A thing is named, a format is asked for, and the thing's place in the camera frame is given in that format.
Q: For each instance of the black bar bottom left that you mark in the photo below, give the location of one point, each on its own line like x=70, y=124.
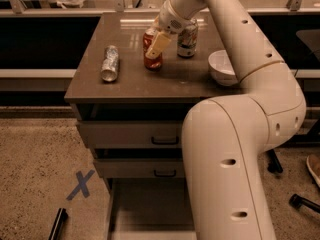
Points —
x=60, y=219

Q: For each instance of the person's shoe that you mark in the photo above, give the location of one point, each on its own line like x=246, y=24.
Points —
x=313, y=165

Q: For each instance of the black caster leg right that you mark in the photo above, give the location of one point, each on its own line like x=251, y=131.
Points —
x=297, y=201

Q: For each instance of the white bowl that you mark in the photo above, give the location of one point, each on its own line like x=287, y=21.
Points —
x=220, y=68

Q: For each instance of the top drawer with handle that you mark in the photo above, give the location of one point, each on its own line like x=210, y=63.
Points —
x=130, y=134

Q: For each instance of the black stand leg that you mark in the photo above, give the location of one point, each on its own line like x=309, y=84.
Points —
x=274, y=165

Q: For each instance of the drawer with handle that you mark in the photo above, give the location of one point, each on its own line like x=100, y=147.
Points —
x=130, y=134
x=139, y=168

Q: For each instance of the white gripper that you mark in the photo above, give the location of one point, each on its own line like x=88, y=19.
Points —
x=170, y=21

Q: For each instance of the blue tape cross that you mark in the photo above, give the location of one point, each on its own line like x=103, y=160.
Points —
x=81, y=185

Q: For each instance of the silver can lying down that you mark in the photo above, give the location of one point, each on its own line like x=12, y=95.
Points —
x=110, y=65

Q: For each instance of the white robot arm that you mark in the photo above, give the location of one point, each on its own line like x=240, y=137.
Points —
x=223, y=136

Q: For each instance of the middle drawer with handle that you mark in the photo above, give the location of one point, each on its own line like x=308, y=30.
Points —
x=139, y=168

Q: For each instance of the green white soda can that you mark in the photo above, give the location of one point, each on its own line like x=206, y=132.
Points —
x=187, y=40

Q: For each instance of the open bottom drawer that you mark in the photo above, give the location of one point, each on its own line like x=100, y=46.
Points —
x=149, y=209

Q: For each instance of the red coke can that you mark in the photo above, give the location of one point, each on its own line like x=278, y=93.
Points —
x=150, y=64

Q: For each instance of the grey drawer cabinet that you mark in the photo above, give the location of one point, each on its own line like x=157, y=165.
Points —
x=139, y=94

